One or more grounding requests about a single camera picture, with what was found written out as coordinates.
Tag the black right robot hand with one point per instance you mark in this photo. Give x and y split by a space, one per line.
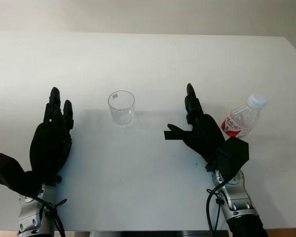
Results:
207 138

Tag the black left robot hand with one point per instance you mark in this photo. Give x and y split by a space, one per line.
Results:
48 143

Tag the clear red-label water bottle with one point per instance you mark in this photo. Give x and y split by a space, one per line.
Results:
239 118

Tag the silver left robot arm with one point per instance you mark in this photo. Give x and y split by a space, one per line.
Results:
33 214

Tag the clear glass cup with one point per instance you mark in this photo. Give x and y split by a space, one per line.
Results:
121 111

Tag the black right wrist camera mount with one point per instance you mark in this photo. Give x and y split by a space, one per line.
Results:
233 155

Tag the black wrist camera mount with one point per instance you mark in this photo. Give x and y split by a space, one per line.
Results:
7 170
233 155

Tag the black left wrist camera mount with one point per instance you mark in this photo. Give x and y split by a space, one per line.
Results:
7 170

